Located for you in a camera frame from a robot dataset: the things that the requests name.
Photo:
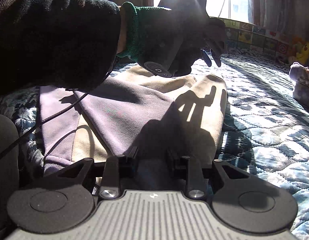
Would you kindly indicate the colourful alphabet foam bumper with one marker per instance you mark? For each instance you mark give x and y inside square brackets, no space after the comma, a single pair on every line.
[249,39]

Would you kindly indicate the beige and lilac sweatshirt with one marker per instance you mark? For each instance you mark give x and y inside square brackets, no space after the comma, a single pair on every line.
[134,109]

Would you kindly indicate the blue white quilted bedspread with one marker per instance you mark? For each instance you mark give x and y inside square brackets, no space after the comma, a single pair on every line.
[257,183]

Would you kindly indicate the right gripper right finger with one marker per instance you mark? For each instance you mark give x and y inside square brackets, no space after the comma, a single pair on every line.
[189,169]

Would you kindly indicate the yellow plush toy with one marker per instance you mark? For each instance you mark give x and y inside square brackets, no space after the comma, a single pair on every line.
[299,51]

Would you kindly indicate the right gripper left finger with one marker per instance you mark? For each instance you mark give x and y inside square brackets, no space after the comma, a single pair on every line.
[113,170]

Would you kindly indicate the black gloved left hand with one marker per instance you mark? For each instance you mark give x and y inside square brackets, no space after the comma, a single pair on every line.
[135,32]

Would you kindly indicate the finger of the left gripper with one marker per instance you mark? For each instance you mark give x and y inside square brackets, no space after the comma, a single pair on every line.
[205,57]

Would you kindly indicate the folded floral lilac garment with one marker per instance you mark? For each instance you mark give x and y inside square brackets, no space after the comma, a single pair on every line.
[300,77]

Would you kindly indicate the black sleeved left forearm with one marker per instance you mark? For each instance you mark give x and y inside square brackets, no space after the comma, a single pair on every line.
[65,43]

